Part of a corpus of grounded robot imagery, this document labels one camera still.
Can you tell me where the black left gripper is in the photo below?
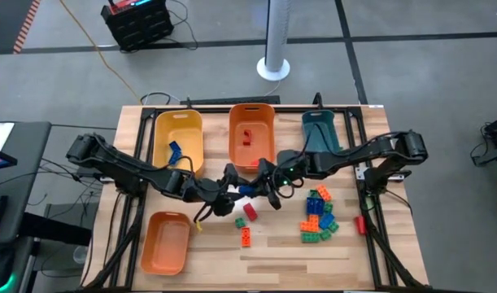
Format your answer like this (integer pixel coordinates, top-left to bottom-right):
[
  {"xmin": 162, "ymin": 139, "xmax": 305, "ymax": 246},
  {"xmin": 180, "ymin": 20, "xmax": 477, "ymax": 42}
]
[{"xmin": 186, "ymin": 162, "xmax": 242, "ymax": 217}]

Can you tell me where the orange plastic bin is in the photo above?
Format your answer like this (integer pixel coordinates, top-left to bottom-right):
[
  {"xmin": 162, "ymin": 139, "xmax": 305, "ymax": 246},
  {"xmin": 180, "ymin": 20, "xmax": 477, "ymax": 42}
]
[
  {"xmin": 140, "ymin": 211, "xmax": 192, "ymax": 277},
  {"xmin": 228, "ymin": 103, "xmax": 277, "ymax": 174}
]

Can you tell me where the black mat with orange edge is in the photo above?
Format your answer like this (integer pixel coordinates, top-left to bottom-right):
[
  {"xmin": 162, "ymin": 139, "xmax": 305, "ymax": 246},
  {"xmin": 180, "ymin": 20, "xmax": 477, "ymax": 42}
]
[{"xmin": 0, "ymin": 0, "xmax": 41, "ymax": 56}]

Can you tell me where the large blue square plate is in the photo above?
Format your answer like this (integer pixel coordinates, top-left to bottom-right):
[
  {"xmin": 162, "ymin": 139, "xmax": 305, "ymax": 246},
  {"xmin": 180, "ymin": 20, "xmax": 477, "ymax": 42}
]
[{"xmin": 306, "ymin": 197, "xmax": 325, "ymax": 216}]

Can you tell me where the black floor equipment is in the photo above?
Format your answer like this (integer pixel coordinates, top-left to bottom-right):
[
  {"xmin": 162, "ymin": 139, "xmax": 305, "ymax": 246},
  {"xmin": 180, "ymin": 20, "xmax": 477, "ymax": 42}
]
[{"xmin": 469, "ymin": 112, "xmax": 497, "ymax": 167}]

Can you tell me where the black equipment case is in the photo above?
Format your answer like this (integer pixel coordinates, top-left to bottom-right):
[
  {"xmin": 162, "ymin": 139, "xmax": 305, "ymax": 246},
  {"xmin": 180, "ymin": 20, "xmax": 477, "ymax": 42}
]
[{"xmin": 100, "ymin": 0, "xmax": 175, "ymax": 53}]

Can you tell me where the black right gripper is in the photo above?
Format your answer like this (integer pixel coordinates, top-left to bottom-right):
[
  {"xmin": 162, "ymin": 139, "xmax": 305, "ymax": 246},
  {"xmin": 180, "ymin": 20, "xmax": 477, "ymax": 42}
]
[{"xmin": 259, "ymin": 149, "xmax": 311, "ymax": 212}]

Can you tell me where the black desk base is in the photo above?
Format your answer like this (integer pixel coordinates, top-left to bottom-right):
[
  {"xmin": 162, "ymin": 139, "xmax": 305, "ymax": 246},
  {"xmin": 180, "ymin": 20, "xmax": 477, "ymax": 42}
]
[{"xmin": 20, "ymin": 211, "xmax": 93, "ymax": 247}]

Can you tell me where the black computer mouse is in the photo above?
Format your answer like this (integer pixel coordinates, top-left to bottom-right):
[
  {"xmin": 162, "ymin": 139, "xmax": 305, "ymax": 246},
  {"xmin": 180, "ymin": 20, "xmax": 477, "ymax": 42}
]
[{"xmin": 0, "ymin": 247, "xmax": 17, "ymax": 292}]

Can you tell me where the grey desk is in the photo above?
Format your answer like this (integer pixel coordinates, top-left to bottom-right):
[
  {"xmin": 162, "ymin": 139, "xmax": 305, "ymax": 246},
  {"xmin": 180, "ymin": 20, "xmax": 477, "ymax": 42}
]
[{"xmin": 0, "ymin": 120, "xmax": 53, "ymax": 245}]

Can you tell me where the white perforated tower fan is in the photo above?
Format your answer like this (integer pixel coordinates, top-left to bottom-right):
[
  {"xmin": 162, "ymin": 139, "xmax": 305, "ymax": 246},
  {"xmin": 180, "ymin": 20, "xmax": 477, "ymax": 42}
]
[{"xmin": 255, "ymin": 0, "xmax": 291, "ymax": 82}]

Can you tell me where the dark teal plastic bin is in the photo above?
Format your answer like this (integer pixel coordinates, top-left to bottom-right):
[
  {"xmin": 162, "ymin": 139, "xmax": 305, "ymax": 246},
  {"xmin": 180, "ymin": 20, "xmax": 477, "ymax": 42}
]
[{"xmin": 301, "ymin": 108, "xmax": 345, "ymax": 155}]

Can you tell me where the yellow plastic bin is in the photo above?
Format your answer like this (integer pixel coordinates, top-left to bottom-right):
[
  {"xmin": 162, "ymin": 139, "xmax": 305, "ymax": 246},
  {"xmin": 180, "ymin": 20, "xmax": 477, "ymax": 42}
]
[{"xmin": 152, "ymin": 108, "xmax": 204, "ymax": 179}]

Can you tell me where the red device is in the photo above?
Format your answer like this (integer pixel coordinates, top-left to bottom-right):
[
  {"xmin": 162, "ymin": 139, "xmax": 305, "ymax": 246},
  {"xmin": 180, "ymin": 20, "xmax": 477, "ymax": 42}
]
[{"xmin": 107, "ymin": 0, "xmax": 158, "ymax": 15}]

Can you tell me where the black power strip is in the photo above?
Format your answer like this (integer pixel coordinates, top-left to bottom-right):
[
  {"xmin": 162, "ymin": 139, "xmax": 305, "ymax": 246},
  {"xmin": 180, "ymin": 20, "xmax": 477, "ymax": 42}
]
[{"xmin": 180, "ymin": 95, "xmax": 281, "ymax": 106}]

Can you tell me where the clear plastic cup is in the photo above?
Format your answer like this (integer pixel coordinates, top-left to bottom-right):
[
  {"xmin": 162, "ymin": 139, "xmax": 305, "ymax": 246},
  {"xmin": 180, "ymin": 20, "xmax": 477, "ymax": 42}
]
[{"xmin": 72, "ymin": 245, "xmax": 89, "ymax": 265}]

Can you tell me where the yellow power cord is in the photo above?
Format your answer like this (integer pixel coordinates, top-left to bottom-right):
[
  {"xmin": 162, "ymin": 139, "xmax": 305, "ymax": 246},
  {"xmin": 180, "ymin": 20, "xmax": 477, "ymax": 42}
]
[{"xmin": 59, "ymin": 0, "xmax": 143, "ymax": 102}]

